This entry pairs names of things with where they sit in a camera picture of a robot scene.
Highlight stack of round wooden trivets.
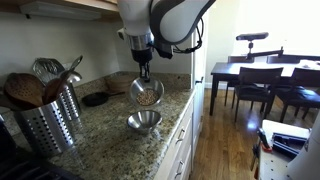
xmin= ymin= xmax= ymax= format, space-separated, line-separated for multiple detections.
xmin=105 ymin=74 xmax=137 ymax=94

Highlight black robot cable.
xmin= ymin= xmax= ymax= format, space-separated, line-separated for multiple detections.
xmin=172 ymin=17 xmax=205 ymax=55

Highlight black box on mounting table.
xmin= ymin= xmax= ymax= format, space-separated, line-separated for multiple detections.
xmin=271 ymin=131 xmax=308 ymax=158

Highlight black cast iron skillet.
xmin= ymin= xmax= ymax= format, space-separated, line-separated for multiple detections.
xmin=81 ymin=90 xmax=126 ymax=108

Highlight steel bowl holding chickpeas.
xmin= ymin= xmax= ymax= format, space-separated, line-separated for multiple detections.
xmin=129 ymin=76 xmax=166 ymax=108

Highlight wooden slotted spoon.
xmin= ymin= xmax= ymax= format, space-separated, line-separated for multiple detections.
xmin=3 ymin=72 xmax=46 ymax=109

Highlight dark wooden dining table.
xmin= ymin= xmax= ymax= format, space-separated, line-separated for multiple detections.
xmin=209 ymin=59 xmax=320 ymax=117

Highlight plain wooden spoon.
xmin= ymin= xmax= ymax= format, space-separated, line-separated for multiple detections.
xmin=42 ymin=77 xmax=68 ymax=105

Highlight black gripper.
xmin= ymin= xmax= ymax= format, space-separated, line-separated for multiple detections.
xmin=130 ymin=48 xmax=154 ymax=84

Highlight wooden upper cabinet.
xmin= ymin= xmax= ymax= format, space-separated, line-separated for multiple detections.
xmin=0 ymin=0 xmax=121 ymax=22

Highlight perforated mounting table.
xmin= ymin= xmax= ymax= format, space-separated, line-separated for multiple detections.
xmin=258 ymin=119 xmax=312 ymax=180

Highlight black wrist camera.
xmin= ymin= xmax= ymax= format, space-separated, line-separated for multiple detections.
xmin=153 ymin=40 xmax=175 ymax=61

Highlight dark dining chair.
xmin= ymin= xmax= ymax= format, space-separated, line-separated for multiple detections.
xmin=266 ymin=54 xmax=301 ymax=65
xmin=223 ymin=55 xmax=255 ymax=107
xmin=274 ymin=67 xmax=320 ymax=124
xmin=233 ymin=66 xmax=285 ymax=123

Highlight black stereo camera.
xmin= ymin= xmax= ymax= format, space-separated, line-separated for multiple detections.
xmin=235 ymin=31 xmax=270 ymax=42

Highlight red and black clamp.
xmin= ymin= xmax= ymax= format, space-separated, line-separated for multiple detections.
xmin=250 ymin=127 xmax=273 ymax=180

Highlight white pantry cabinet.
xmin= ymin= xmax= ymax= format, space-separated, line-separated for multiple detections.
xmin=191 ymin=13 xmax=210 ymax=152

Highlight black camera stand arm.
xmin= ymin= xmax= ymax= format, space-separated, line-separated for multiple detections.
xmin=244 ymin=40 xmax=320 ymax=63

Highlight large perforated steel utensil holder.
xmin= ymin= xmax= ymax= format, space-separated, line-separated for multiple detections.
xmin=14 ymin=96 xmax=76 ymax=158

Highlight metal drawer handle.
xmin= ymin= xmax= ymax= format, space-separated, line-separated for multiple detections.
xmin=174 ymin=160 xmax=185 ymax=180
xmin=175 ymin=128 xmax=186 ymax=145

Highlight chickpeas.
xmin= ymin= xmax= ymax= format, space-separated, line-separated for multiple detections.
xmin=135 ymin=88 xmax=160 ymax=107

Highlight white under-cabinet light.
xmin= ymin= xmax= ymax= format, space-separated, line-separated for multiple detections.
xmin=19 ymin=0 xmax=102 ymax=22

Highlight metal skimmer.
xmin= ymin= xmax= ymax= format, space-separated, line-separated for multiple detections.
xmin=32 ymin=57 xmax=66 ymax=84

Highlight small perforated steel utensil holder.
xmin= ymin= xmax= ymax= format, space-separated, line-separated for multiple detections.
xmin=59 ymin=83 xmax=83 ymax=122

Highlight empty steel bowl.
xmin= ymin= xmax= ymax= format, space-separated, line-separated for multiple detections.
xmin=126 ymin=109 xmax=164 ymax=135

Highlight metal ladle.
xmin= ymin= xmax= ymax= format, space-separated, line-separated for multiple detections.
xmin=65 ymin=54 xmax=84 ymax=85

